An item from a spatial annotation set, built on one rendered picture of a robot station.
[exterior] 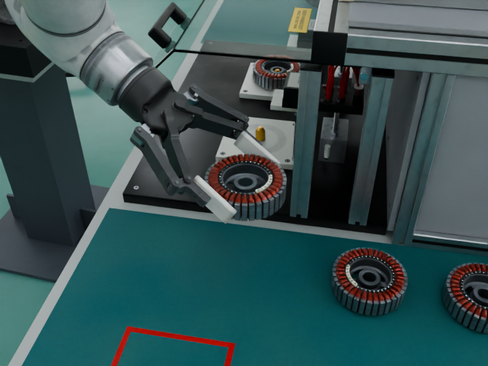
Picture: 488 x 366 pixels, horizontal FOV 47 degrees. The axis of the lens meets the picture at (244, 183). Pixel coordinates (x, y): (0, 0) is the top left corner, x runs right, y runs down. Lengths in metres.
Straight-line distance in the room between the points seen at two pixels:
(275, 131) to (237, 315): 0.44
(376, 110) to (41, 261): 1.45
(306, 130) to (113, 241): 0.37
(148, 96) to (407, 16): 0.37
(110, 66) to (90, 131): 1.87
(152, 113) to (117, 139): 1.79
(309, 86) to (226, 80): 0.55
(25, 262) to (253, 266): 1.25
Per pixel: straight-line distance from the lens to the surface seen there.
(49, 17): 0.71
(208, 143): 1.14
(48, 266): 2.02
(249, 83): 1.32
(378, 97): 0.84
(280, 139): 1.13
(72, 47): 0.78
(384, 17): 0.83
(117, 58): 0.77
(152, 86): 0.77
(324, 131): 1.09
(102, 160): 2.45
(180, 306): 0.87
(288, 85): 1.04
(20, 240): 2.14
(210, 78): 1.37
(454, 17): 0.86
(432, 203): 0.94
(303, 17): 0.94
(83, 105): 2.84
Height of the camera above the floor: 1.43
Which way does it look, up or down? 39 degrees down
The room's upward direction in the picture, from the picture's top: straight up
